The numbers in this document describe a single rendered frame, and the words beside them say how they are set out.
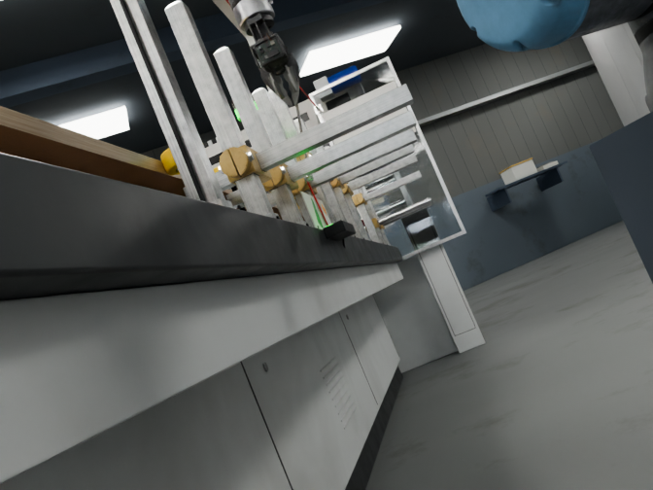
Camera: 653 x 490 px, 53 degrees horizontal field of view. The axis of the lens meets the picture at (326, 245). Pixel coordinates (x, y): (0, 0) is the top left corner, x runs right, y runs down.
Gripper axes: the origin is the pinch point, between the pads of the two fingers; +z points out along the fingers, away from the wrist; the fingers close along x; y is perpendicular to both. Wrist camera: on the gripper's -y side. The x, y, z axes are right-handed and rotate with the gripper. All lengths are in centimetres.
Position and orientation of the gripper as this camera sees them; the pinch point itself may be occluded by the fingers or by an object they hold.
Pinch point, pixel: (292, 101)
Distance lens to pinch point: 159.6
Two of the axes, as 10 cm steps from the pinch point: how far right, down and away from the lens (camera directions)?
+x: 9.1, -4.0, -1.5
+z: 3.9, 9.2, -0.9
